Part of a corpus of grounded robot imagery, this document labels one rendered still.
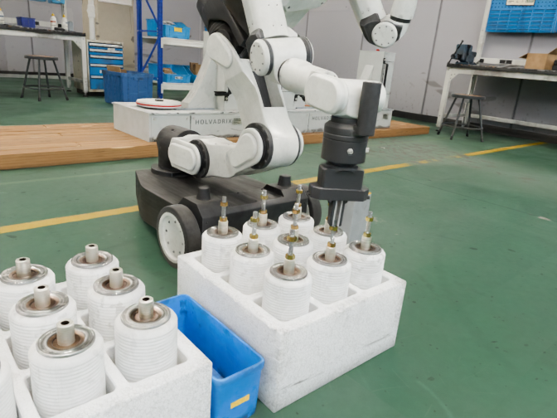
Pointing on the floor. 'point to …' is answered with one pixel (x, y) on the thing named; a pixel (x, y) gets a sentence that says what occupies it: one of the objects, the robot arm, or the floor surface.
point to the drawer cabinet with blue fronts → (96, 63)
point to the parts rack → (160, 48)
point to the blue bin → (221, 358)
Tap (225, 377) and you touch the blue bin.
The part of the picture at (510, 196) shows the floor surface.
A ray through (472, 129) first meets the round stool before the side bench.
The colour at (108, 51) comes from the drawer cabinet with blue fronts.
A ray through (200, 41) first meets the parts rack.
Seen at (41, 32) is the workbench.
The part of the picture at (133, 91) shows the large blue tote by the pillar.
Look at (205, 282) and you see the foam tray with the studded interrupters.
